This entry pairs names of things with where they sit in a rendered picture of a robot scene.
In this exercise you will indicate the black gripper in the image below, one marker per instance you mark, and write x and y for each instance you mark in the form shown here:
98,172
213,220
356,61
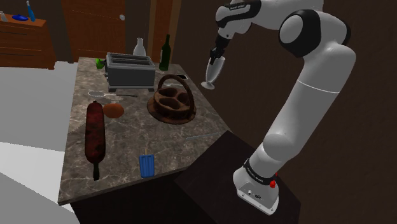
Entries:
220,44

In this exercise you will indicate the metal strainer spoon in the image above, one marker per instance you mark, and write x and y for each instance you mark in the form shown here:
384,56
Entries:
99,93

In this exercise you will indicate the dark robot stand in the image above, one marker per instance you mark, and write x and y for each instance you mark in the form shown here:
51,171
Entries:
214,183

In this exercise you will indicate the dark red salami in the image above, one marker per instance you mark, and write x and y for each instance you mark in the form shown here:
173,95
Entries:
95,133

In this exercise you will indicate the orange round fruit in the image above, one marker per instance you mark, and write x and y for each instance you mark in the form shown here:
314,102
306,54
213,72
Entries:
113,110

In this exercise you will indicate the brown wicker basket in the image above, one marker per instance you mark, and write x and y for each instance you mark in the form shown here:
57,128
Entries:
172,104

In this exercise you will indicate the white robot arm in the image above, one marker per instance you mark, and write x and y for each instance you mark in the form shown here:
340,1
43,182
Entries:
313,93

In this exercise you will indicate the small green object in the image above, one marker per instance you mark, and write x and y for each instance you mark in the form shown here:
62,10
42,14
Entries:
99,63

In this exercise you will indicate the dark kitchen counter cabinet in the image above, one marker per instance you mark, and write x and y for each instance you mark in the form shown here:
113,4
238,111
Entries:
130,201

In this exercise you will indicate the brown wooden dresser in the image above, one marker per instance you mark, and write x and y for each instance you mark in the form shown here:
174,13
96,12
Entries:
24,43

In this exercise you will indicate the clear glass carafe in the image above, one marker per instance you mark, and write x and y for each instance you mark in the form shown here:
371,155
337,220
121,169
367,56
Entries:
139,48

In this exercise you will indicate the brown wooden door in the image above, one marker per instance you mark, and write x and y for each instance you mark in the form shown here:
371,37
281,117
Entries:
96,28

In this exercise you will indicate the clear stemmed glass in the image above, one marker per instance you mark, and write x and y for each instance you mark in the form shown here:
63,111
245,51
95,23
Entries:
214,69

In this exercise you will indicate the blue ice pop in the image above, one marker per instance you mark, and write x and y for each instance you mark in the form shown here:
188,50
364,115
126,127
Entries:
146,166

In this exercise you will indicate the grey toaster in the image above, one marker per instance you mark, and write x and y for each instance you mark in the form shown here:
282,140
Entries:
130,73

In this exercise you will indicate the dark green wine bottle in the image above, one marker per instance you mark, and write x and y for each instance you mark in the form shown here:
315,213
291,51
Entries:
165,56

